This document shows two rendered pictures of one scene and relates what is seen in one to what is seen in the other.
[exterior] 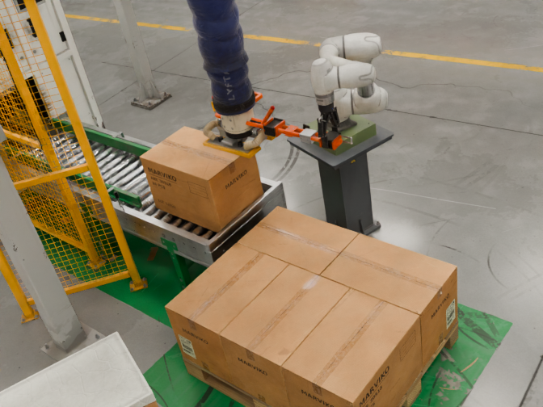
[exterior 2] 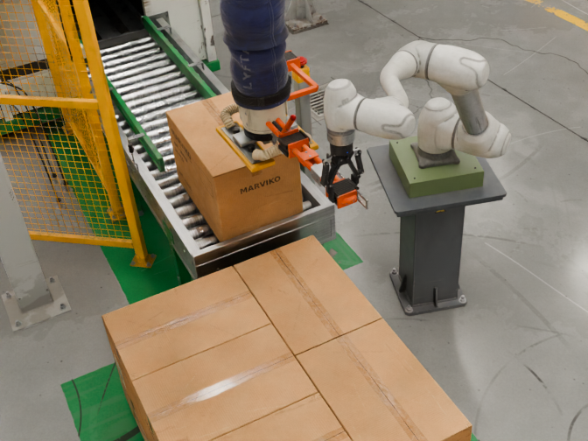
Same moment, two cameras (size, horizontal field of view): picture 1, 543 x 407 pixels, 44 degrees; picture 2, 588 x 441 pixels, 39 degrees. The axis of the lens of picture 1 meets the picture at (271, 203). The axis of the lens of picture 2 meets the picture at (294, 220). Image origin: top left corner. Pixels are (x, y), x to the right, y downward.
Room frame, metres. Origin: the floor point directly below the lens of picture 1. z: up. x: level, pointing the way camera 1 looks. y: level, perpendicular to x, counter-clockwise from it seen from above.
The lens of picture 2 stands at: (0.69, -0.96, 2.97)
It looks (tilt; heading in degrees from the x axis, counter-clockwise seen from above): 39 degrees down; 21
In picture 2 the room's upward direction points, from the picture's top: 5 degrees counter-clockwise
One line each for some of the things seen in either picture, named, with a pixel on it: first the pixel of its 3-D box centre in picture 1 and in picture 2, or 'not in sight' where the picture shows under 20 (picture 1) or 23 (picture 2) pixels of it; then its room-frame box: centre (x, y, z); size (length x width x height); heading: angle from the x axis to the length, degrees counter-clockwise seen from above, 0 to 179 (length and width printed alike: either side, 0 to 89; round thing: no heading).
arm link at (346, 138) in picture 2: (324, 96); (340, 133); (2.81, -0.35, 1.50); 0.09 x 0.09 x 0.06
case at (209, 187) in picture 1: (203, 178); (234, 164); (3.54, 0.39, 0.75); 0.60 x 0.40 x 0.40; 44
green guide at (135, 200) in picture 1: (62, 176); (108, 96); (4.19, 1.42, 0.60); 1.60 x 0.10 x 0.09; 45
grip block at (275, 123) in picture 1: (274, 127); (293, 143); (3.05, -0.10, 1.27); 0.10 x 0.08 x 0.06; 136
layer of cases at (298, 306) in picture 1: (313, 313); (275, 398); (2.60, -0.10, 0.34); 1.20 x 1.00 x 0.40; 45
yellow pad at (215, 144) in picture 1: (230, 143); (244, 142); (3.15, 0.15, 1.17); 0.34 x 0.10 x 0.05; 46
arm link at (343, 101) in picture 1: (336, 101); (438, 123); (3.69, -0.53, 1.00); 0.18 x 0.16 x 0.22; 77
